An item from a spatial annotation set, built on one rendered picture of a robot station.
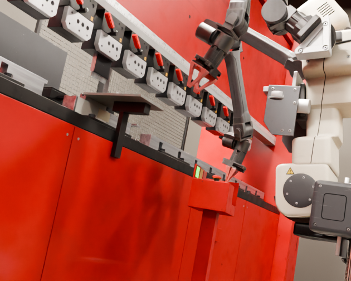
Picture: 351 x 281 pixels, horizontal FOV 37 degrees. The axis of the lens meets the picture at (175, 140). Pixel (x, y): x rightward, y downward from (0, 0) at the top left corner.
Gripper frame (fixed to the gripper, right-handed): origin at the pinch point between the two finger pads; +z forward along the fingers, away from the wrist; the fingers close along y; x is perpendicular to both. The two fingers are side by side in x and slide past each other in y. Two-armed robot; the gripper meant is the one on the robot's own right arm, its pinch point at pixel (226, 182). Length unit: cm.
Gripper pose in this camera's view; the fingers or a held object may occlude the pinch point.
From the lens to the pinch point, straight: 234.8
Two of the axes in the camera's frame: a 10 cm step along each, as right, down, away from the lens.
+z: -4.1, 9.1, -0.8
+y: -8.7, -3.6, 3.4
